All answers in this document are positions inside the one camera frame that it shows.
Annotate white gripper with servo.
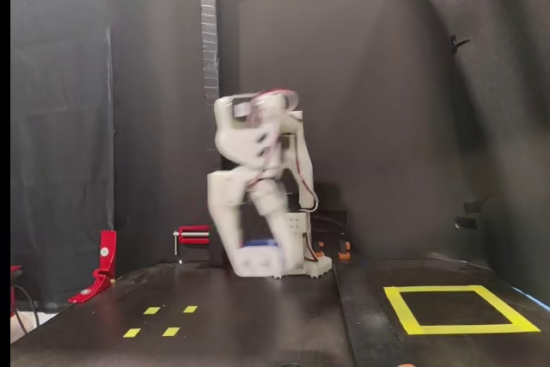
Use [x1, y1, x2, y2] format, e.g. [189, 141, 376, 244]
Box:
[206, 168, 298, 274]

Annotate red metal corner bracket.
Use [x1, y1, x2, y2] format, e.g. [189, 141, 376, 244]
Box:
[67, 229, 118, 304]

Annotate yellow tape square outline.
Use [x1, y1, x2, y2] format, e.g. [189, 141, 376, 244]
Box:
[383, 284, 541, 336]

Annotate black clip on backdrop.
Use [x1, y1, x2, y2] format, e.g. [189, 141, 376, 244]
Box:
[449, 34, 472, 55]

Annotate black power cable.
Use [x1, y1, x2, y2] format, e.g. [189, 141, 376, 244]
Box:
[315, 211, 351, 242]

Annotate black foam board post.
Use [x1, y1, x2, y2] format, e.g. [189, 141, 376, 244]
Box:
[199, 0, 227, 268]

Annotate blue white charger plug block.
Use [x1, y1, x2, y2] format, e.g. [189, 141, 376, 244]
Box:
[234, 238, 285, 278]

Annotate red screw clamp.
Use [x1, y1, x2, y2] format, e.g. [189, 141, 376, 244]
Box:
[173, 224, 211, 265]

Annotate black flat strip rail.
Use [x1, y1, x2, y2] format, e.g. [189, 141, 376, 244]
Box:
[333, 261, 409, 367]

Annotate black fabric curtain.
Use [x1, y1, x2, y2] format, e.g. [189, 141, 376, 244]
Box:
[10, 0, 116, 309]

